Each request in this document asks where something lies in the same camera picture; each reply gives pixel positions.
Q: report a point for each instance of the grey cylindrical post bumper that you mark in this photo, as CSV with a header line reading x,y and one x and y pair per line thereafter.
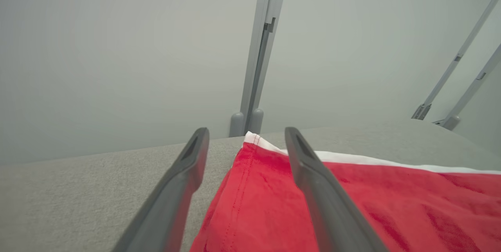
x,y
236,125

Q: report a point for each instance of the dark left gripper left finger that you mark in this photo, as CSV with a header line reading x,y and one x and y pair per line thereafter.
x,y
172,205

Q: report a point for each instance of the grey partition post feet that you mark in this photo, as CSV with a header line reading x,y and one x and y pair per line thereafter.
x,y
256,121

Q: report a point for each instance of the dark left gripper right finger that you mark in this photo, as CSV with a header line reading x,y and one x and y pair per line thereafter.
x,y
328,213

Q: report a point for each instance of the red garment with white panels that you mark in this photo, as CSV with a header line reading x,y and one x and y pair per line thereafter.
x,y
266,205

